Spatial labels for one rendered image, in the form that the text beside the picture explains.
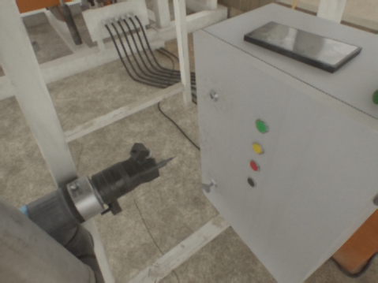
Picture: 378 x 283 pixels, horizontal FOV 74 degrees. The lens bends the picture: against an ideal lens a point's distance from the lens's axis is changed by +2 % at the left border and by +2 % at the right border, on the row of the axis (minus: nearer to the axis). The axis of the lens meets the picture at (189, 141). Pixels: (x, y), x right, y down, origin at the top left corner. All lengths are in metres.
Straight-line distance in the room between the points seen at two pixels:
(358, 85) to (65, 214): 0.55
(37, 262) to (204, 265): 1.19
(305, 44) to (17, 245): 0.50
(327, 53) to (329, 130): 0.13
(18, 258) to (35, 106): 0.26
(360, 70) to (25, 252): 0.51
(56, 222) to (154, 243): 1.08
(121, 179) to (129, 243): 1.09
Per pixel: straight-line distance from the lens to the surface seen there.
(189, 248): 1.31
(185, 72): 2.12
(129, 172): 0.58
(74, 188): 0.57
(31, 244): 0.40
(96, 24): 3.11
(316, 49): 0.47
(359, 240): 1.43
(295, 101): 0.39
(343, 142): 0.38
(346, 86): 0.41
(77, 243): 0.66
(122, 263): 1.61
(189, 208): 1.67
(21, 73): 0.51
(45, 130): 0.56
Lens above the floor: 1.46
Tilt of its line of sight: 46 degrees down
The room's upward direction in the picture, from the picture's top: 6 degrees counter-clockwise
